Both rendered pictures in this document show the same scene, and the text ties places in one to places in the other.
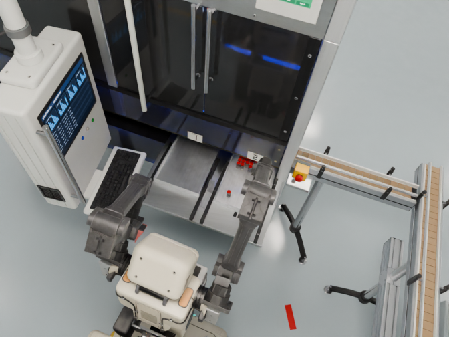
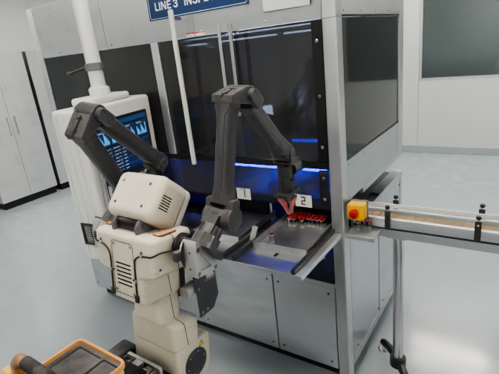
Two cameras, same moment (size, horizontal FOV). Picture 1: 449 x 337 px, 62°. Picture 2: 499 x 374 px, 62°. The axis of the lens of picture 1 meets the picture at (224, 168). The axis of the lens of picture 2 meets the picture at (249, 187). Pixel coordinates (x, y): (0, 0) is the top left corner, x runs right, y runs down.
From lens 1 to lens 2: 1.23 m
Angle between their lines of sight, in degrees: 41
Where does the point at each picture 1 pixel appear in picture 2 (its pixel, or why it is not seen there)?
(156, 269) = (135, 185)
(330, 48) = (329, 24)
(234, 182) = (282, 234)
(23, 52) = (93, 84)
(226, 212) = (266, 254)
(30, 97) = not seen: hidden behind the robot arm
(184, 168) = not seen: hidden behind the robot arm
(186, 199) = (223, 245)
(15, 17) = (92, 52)
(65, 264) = not seen: outside the picture
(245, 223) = (220, 107)
